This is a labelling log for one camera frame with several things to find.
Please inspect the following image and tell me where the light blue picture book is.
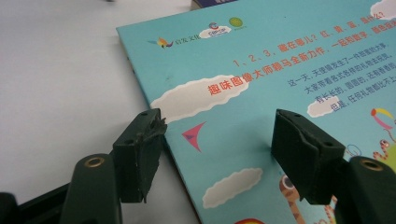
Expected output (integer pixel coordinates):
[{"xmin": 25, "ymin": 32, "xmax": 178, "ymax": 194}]
[{"xmin": 116, "ymin": 0, "xmax": 396, "ymax": 224}]

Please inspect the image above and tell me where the purple paperback book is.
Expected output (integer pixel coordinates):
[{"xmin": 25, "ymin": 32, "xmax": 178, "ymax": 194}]
[{"xmin": 190, "ymin": 0, "xmax": 238, "ymax": 10}]

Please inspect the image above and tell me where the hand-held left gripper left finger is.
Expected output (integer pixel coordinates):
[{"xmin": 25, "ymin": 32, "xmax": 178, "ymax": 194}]
[{"xmin": 111, "ymin": 107, "xmax": 168, "ymax": 204}]

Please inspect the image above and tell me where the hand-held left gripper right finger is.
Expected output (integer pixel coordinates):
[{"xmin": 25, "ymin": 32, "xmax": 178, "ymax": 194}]
[{"xmin": 270, "ymin": 108, "xmax": 347, "ymax": 206}]

